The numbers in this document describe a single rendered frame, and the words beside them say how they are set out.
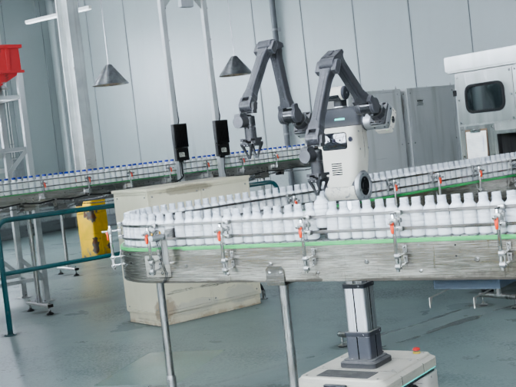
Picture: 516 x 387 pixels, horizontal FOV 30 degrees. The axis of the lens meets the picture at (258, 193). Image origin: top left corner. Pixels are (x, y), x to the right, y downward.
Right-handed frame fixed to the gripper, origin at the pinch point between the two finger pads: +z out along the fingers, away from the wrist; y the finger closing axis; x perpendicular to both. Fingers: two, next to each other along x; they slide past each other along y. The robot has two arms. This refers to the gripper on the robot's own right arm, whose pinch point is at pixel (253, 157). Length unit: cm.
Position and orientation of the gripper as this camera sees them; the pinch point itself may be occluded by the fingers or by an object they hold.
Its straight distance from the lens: 467.2
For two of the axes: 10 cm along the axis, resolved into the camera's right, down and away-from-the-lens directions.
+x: 8.2, -0.6, -5.7
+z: 1.1, 9.9, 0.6
